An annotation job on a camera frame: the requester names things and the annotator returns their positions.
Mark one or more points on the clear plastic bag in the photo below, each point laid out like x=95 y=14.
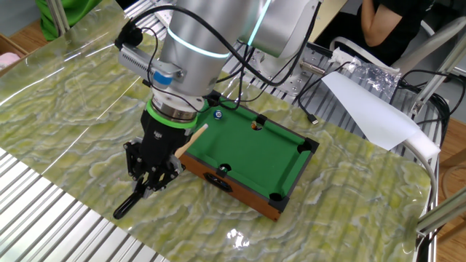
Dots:
x=375 y=78

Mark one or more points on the orange pool ball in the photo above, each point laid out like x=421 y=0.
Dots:
x=255 y=126

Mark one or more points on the green fabric garment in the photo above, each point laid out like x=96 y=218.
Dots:
x=83 y=9

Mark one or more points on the blue ten pool ball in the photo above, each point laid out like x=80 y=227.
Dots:
x=217 y=114

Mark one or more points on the tan cardboard sheet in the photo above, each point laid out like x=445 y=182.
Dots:
x=324 y=14

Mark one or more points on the green marble pattern mat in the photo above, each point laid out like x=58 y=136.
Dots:
x=91 y=109

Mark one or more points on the pink cloth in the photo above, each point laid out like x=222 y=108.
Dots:
x=9 y=61

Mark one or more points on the white foam sheet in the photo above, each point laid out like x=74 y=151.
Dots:
x=375 y=113

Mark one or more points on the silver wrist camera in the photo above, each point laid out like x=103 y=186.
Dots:
x=142 y=62

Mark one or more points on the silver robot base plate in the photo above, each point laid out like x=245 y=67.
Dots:
x=291 y=82

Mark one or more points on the mini pool table green felt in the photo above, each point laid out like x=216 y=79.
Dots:
x=255 y=153

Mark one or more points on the green six pool ball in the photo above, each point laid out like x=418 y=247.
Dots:
x=223 y=169

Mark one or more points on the white plastic tube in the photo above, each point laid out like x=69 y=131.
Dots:
x=429 y=171

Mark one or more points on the person in black shirt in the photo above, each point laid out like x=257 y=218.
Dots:
x=407 y=25

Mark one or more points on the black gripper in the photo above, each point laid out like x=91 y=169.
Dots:
x=162 y=145

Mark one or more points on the white grey office chair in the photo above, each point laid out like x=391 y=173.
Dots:
x=426 y=47

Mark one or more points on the bare forearm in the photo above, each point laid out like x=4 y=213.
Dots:
x=375 y=25

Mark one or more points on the aluminium frame post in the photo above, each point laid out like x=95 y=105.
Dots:
x=58 y=18
x=444 y=211
x=440 y=69

